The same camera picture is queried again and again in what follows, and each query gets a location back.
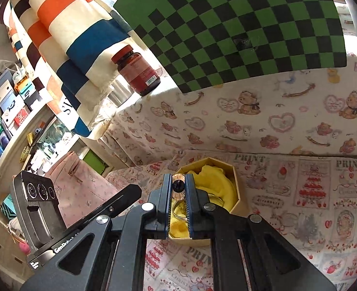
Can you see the pink printed tablecloth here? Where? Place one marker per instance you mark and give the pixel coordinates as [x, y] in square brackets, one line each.
[302, 218]

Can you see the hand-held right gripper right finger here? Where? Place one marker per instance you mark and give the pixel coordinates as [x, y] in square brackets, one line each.
[192, 212]

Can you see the bear-print cloth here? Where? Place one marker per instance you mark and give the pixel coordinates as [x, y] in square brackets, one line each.
[257, 121]

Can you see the brown medicine bottle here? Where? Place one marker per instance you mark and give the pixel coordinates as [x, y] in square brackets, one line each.
[139, 72]

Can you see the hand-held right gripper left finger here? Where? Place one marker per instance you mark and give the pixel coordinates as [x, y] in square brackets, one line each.
[167, 209]

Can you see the stack of shelf boxes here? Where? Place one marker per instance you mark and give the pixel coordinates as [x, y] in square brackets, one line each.
[11, 100]

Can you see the silver bangle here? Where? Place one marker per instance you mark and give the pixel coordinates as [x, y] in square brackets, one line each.
[180, 215]

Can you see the striped curtain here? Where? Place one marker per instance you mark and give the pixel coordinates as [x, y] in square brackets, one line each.
[75, 36]

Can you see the green storage box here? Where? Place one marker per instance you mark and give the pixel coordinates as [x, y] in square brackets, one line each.
[95, 161]

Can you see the green checkered box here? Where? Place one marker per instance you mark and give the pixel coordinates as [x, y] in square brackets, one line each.
[242, 21]

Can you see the white display cabinet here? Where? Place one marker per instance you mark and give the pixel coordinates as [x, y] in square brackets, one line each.
[2, 242]

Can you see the gold octagonal jewelry box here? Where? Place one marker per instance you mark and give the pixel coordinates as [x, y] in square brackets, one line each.
[241, 207]

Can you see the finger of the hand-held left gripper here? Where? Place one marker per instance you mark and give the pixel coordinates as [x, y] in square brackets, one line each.
[117, 200]

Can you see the pink bear-print bag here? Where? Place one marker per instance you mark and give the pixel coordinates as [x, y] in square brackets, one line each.
[84, 188]

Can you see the metal cup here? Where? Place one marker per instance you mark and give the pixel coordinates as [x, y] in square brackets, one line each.
[120, 92]

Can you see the yellow cloth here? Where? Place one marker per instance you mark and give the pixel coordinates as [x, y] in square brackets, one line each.
[217, 185]

